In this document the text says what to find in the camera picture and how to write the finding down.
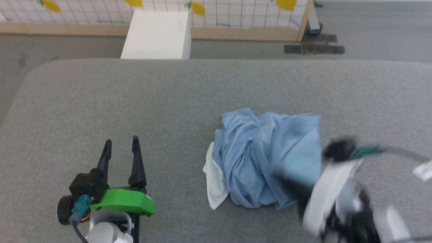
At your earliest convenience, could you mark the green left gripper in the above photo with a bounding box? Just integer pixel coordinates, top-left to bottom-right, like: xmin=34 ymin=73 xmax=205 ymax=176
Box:
xmin=89 ymin=135 xmax=156 ymax=216

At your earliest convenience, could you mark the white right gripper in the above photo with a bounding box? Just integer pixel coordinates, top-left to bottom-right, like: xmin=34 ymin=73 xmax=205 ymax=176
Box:
xmin=273 ymin=158 xmax=364 ymax=237

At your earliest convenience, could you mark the light blue and white shirt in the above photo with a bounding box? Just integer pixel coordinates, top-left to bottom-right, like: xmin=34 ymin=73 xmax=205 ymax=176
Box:
xmin=202 ymin=108 xmax=323 ymax=211

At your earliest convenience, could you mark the grey fabric sofa cushion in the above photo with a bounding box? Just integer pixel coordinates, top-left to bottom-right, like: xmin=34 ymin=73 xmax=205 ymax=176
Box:
xmin=0 ymin=58 xmax=432 ymax=243

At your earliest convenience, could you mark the white rectangular box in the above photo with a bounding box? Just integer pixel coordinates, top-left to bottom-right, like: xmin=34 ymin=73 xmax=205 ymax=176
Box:
xmin=120 ymin=9 xmax=192 ymax=60

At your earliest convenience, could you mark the long black floor tape patch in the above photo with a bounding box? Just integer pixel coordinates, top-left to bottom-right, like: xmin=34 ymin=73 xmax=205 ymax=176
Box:
xmin=284 ymin=45 xmax=345 ymax=55

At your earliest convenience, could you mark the short black floor tape patch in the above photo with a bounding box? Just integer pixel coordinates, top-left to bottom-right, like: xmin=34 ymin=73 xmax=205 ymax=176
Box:
xmin=301 ymin=33 xmax=338 ymax=43

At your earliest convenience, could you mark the grey cart leg black wheel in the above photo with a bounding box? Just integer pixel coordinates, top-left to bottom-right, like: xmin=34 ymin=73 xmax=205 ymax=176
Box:
xmin=305 ymin=0 xmax=324 ymax=36

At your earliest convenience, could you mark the right black cable teal plug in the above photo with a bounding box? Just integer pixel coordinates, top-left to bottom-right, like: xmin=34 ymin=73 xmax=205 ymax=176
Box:
xmin=350 ymin=144 xmax=432 ymax=163

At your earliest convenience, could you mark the lemon print partition wooden frame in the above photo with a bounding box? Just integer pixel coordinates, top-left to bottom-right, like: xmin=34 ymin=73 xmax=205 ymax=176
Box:
xmin=0 ymin=0 xmax=314 ymax=42

